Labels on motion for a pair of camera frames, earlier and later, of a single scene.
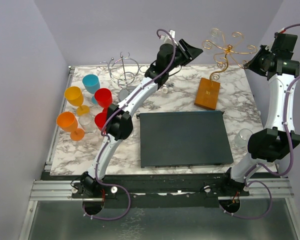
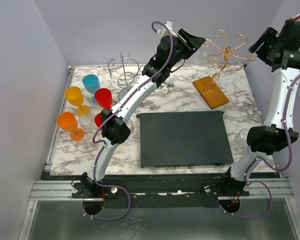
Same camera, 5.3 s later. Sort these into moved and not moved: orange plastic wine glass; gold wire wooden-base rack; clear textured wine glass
Moved: gold wire wooden-base rack
Not moved: clear textured wine glass; orange plastic wine glass
